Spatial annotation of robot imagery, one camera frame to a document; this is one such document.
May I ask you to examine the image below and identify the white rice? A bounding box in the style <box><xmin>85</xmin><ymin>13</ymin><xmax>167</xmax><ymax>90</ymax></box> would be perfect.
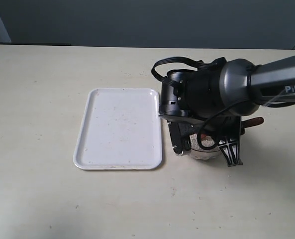
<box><xmin>190</xmin><ymin>134</ymin><xmax>214</xmax><ymax>151</ymax></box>

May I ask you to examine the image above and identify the brown wooden spoon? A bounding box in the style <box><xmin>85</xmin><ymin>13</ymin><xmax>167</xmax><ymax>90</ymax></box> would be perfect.
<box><xmin>240</xmin><ymin>117</ymin><xmax>264</xmax><ymax>135</ymax></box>

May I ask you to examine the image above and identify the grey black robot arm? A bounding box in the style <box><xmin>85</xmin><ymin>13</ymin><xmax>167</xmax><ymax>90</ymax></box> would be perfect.
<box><xmin>151</xmin><ymin>56</ymin><xmax>295</xmax><ymax>166</ymax></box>

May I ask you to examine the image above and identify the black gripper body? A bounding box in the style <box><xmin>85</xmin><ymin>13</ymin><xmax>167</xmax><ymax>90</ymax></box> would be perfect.
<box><xmin>159</xmin><ymin>114</ymin><xmax>241</xmax><ymax>139</ymax></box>

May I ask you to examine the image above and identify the white rectangular plastic tray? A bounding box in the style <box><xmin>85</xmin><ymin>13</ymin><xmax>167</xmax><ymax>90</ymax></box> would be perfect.
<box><xmin>73</xmin><ymin>88</ymin><xmax>163</xmax><ymax>170</ymax></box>

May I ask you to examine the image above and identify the large steel bowl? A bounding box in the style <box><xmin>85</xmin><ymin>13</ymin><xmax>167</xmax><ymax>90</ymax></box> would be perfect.
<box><xmin>189</xmin><ymin>134</ymin><xmax>221</xmax><ymax>160</ymax></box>

